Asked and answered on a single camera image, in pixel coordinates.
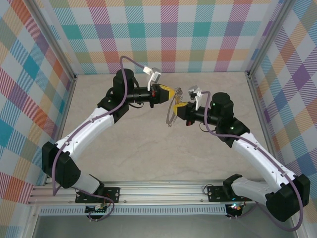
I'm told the grey metal panel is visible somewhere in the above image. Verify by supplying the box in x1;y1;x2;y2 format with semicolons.
32;214;298;238

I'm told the thin purple base cable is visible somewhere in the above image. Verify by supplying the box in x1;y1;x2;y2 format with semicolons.
75;193;116;222
227;202;260;221

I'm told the aluminium side rail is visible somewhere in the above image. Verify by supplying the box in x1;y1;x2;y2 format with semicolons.
43;74;78;186
246;71;308;238

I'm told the thin purple right base cable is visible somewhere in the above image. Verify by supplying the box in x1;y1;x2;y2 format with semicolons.
227;202;260;221

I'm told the aluminium upright post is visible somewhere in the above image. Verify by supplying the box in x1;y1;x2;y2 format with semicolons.
26;0;77;83
246;0;293;77

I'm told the white slotted cable duct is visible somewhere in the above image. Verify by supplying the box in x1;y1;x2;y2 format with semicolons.
39;207;227;216

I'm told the thin purple left base cable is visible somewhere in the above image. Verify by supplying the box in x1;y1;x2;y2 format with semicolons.
75;193;116;222

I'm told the left aluminium upright post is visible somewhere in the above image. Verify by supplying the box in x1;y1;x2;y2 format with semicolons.
26;0;77;83

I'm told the left aluminium side rail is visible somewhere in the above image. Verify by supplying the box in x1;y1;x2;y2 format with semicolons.
43;74;78;186

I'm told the right aluminium upright post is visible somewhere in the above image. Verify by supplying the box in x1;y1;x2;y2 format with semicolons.
246;0;293;77

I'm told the right aluminium side rail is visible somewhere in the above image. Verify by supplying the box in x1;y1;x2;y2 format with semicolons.
246;71;308;238

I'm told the silver metal chain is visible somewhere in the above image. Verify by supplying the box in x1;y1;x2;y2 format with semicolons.
165;95;183;127

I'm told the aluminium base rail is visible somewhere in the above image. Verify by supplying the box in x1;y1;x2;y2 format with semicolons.
27;180;273;206

